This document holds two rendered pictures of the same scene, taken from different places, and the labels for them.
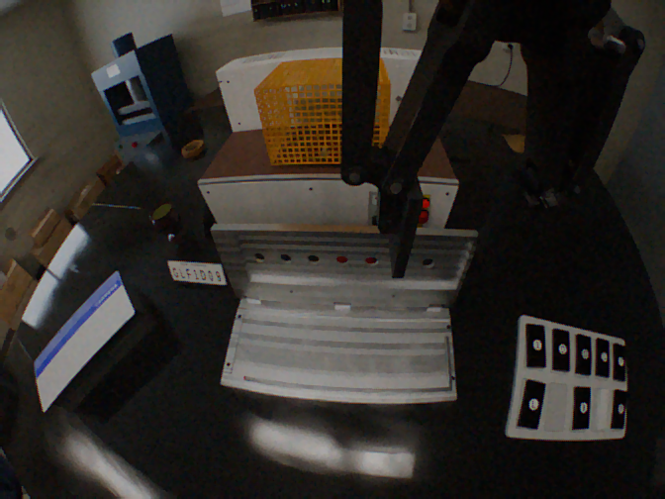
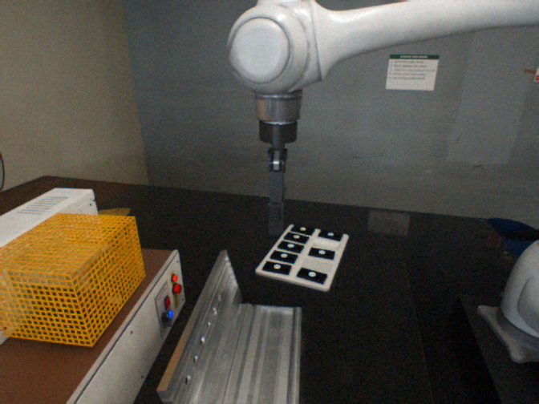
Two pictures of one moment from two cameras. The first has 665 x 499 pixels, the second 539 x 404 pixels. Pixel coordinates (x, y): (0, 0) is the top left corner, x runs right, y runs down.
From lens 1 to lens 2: 0.61 m
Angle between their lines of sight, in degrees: 73
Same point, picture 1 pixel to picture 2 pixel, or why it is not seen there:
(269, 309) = not seen: outside the picture
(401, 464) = (343, 340)
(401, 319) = (242, 328)
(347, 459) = (343, 369)
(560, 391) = (308, 262)
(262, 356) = not seen: outside the picture
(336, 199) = (143, 325)
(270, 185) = (109, 360)
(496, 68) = not seen: outside the picture
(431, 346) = (264, 315)
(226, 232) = (173, 376)
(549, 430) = (330, 270)
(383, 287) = (225, 319)
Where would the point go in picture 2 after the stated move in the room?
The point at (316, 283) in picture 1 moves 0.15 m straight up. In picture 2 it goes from (212, 357) to (207, 305)
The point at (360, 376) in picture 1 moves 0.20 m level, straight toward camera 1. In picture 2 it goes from (281, 354) to (362, 372)
